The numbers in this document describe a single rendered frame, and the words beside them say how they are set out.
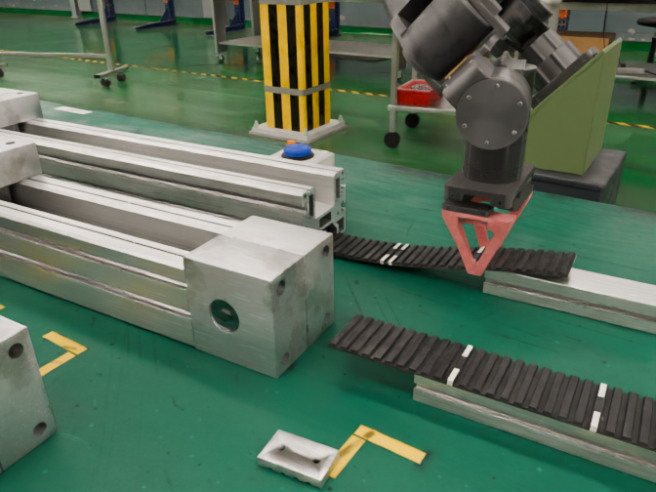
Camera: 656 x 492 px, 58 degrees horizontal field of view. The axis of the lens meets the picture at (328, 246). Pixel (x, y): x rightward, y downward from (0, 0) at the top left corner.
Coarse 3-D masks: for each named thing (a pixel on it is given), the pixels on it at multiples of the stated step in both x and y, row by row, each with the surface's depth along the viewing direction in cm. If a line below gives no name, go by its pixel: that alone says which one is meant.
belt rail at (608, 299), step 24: (504, 288) 61; (528, 288) 60; (552, 288) 58; (576, 288) 57; (600, 288) 57; (624, 288) 57; (648, 288) 57; (576, 312) 58; (600, 312) 57; (624, 312) 56; (648, 312) 55
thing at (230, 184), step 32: (32, 128) 96; (64, 128) 93; (96, 128) 92; (64, 160) 86; (96, 160) 80; (128, 160) 77; (160, 160) 77; (192, 160) 82; (224, 160) 79; (256, 160) 76; (288, 160) 76; (128, 192) 81; (160, 192) 77; (192, 192) 74; (224, 192) 73; (256, 192) 68; (288, 192) 66; (320, 192) 73; (320, 224) 72
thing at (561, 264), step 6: (558, 252) 61; (570, 252) 60; (558, 258) 59; (564, 258) 60; (570, 258) 59; (552, 264) 58; (558, 264) 59; (564, 264) 58; (570, 264) 58; (552, 270) 57; (558, 270) 57; (564, 270) 57; (564, 276) 56
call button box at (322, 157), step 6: (282, 150) 88; (312, 150) 88; (318, 150) 88; (324, 150) 88; (276, 156) 86; (282, 156) 85; (288, 156) 85; (306, 156) 84; (312, 156) 85; (318, 156) 85; (324, 156) 85; (330, 156) 86; (312, 162) 83; (318, 162) 84; (324, 162) 85; (330, 162) 86
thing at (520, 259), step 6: (516, 252) 62; (522, 252) 62; (528, 252) 62; (534, 252) 62; (516, 258) 61; (522, 258) 61; (528, 258) 61; (510, 264) 60; (516, 264) 60; (522, 264) 59; (504, 270) 59; (510, 270) 59; (516, 270) 59; (522, 270) 58
